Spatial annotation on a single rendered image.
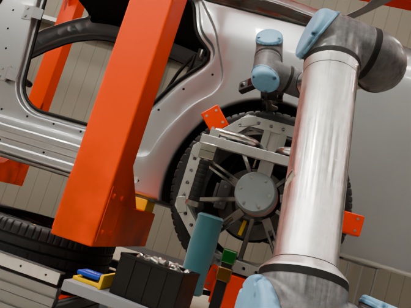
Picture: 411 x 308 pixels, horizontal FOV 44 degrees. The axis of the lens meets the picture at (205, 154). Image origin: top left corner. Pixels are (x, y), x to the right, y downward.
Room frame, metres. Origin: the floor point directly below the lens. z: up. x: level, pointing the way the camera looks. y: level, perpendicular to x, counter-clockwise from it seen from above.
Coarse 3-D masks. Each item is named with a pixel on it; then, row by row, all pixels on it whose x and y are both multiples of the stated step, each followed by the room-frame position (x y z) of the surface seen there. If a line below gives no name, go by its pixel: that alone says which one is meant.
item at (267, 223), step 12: (252, 132) 1.86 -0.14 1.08; (288, 144) 1.90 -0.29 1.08; (228, 156) 2.10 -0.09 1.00; (216, 168) 2.11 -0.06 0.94; (228, 180) 1.88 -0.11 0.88; (204, 192) 2.10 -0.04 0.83; (276, 204) 1.89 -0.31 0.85; (228, 216) 1.88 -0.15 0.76; (240, 216) 1.87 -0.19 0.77; (252, 216) 1.86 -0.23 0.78; (264, 216) 1.89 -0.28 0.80; (252, 228) 1.86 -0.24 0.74; (264, 228) 1.85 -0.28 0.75; (216, 252) 1.86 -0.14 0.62; (240, 252) 1.86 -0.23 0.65; (252, 264) 1.87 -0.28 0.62
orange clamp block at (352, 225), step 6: (348, 216) 1.70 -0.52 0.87; (354, 216) 1.69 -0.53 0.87; (360, 216) 1.69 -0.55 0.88; (348, 222) 1.69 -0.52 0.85; (354, 222) 1.69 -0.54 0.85; (360, 222) 1.69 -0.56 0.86; (342, 228) 1.70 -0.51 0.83; (348, 228) 1.69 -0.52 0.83; (354, 228) 1.69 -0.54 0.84; (360, 228) 1.69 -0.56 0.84; (348, 234) 1.74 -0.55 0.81; (354, 234) 1.69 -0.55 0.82
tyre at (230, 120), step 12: (228, 120) 1.88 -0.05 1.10; (276, 120) 1.84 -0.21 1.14; (288, 120) 1.83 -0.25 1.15; (204, 132) 1.89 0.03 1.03; (192, 144) 1.90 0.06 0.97; (180, 168) 1.90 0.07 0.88; (180, 180) 1.90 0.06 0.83; (348, 180) 1.79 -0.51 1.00; (348, 192) 1.78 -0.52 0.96; (348, 204) 1.78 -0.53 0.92; (180, 228) 1.89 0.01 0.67; (180, 240) 1.89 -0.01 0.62
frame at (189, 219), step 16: (224, 128) 1.79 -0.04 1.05; (240, 128) 1.78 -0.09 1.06; (256, 128) 1.78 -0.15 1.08; (272, 128) 1.76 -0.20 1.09; (288, 128) 1.75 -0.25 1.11; (192, 160) 1.81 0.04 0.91; (192, 176) 1.80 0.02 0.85; (176, 208) 1.81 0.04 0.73; (192, 224) 1.85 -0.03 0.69; (240, 272) 1.75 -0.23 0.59
